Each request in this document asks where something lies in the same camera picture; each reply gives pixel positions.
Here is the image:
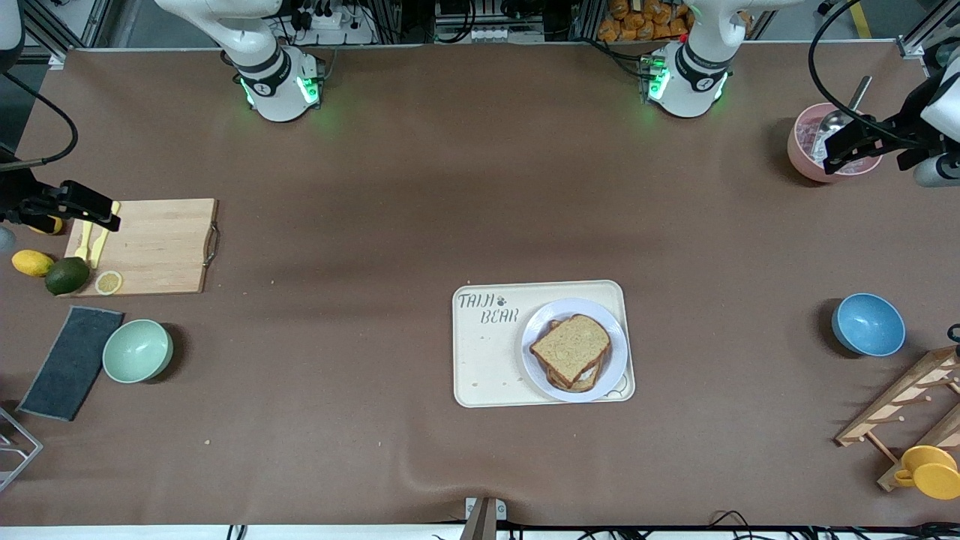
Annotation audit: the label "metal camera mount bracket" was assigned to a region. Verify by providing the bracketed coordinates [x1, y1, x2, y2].
[460, 496, 507, 540]

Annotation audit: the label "metal scoop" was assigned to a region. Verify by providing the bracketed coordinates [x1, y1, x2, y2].
[810, 75, 873, 158]

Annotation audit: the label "yellow cup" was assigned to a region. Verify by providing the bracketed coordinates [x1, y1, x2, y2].
[894, 445, 960, 501]

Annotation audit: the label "blue bowl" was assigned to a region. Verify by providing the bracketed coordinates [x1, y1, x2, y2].
[831, 292, 906, 357]

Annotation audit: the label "white power strip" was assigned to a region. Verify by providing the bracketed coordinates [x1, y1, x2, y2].
[289, 6, 376, 44]

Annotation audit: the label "aluminium frame post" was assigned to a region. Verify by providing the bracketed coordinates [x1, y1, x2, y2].
[896, 0, 960, 59]
[26, 0, 113, 70]

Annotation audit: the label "lavender round plate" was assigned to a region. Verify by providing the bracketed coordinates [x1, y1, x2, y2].
[520, 298, 629, 404]

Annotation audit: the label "wooden peg rack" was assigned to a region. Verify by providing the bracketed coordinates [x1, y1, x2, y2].
[835, 345, 960, 492]

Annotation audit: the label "wooden cutting board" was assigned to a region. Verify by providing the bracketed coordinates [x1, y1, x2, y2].
[64, 198, 221, 298]

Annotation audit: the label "cream bear print tray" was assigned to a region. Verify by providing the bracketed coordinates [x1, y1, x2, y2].
[452, 280, 636, 408]

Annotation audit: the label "green avocado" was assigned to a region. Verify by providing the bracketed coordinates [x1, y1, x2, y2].
[45, 256, 91, 296]

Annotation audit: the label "yellow plastic knife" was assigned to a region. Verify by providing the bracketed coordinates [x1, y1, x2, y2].
[90, 201, 121, 269]

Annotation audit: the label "orange snack packs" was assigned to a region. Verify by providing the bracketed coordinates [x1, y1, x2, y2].
[598, 0, 692, 43]

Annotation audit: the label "toast with fried egg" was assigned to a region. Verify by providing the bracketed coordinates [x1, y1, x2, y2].
[544, 319, 610, 393]

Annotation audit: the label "grey wire rack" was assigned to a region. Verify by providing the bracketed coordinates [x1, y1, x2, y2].
[0, 405, 44, 494]

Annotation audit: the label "dark grey cloth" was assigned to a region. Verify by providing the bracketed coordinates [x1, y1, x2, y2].
[16, 306, 125, 422]

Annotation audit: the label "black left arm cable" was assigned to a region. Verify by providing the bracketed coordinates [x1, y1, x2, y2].
[808, 0, 908, 140]

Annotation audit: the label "pink bowl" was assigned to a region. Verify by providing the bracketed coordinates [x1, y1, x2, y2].
[787, 103, 884, 183]

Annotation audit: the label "plain brown bread slice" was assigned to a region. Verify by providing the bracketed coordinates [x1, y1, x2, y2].
[529, 314, 611, 388]

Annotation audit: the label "mint green bowl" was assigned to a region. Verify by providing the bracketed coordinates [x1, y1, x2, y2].
[103, 319, 174, 384]

